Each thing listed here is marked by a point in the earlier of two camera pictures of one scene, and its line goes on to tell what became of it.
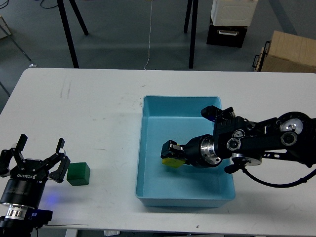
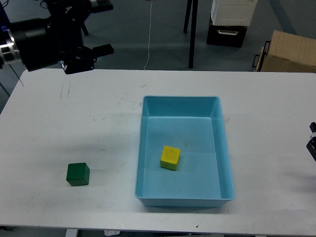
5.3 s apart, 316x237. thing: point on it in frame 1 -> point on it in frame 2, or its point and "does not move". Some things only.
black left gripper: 26,184 -> 43,41
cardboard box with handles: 287,53 does not move
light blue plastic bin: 178,119 does not move
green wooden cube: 78,174 does not move
